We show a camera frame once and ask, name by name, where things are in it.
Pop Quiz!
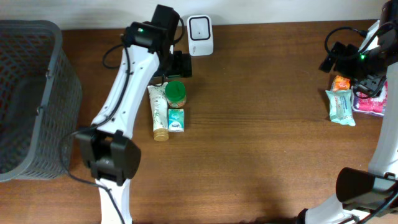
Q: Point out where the orange tissue pack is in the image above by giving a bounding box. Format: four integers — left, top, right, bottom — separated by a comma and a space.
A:
331, 75, 351, 91

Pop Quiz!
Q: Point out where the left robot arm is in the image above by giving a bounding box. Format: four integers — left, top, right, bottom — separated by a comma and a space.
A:
74, 5, 192, 223

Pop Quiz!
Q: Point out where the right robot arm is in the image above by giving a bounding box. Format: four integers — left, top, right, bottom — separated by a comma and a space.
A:
293, 1, 397, 223

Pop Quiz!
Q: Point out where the green lid glass jar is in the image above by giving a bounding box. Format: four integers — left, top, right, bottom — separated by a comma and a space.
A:
165, 81, 187, 108

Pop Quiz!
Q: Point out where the grey plastic basket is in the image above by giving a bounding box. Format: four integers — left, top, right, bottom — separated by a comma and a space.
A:
1, 20, 83, 182

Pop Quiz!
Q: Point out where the mint green wipes pack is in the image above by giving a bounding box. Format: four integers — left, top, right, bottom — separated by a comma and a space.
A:
325, 90, 356, 126

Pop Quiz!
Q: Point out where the red purple pad package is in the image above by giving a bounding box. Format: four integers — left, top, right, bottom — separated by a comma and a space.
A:
351, 82, 388, 117

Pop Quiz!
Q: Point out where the teal tissue pack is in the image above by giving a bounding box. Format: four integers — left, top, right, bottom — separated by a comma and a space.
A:
169, 109, 185, 133

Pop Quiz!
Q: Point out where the white Pantene tube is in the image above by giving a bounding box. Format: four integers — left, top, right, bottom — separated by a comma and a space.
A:
147, 82, 169, 142

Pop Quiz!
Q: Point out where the white barcode scanner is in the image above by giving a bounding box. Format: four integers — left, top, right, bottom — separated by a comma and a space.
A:
187, 14, 214, 57

